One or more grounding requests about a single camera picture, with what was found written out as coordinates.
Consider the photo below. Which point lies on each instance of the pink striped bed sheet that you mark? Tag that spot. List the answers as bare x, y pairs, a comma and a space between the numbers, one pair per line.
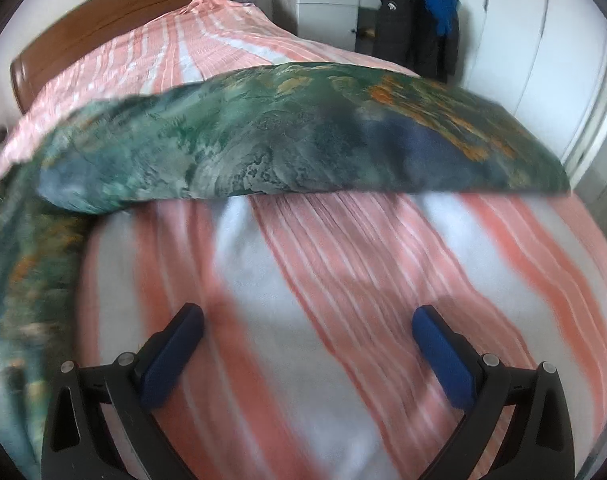
308, 285

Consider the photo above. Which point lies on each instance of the white wardrobe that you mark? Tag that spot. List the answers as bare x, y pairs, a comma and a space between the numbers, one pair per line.
523, 35

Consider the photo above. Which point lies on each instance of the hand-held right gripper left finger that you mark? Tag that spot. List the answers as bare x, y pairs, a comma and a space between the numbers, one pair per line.
171, 360

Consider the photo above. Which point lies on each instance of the white drawer cabinet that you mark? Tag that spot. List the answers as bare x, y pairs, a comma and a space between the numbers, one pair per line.
328, 10

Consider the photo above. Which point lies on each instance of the blue garment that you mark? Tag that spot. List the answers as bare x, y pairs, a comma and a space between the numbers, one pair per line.
441, 2

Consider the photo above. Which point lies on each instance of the wooden headboard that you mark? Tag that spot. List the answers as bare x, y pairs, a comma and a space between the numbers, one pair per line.
108, 20

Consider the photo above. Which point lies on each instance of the black jacket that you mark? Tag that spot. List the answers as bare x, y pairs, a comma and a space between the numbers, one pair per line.
403, 25

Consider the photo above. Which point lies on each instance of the green patterned silk garment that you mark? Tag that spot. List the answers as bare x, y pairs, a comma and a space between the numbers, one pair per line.
283, 135

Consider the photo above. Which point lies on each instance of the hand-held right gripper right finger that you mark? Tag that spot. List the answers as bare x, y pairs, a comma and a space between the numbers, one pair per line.
443, 360

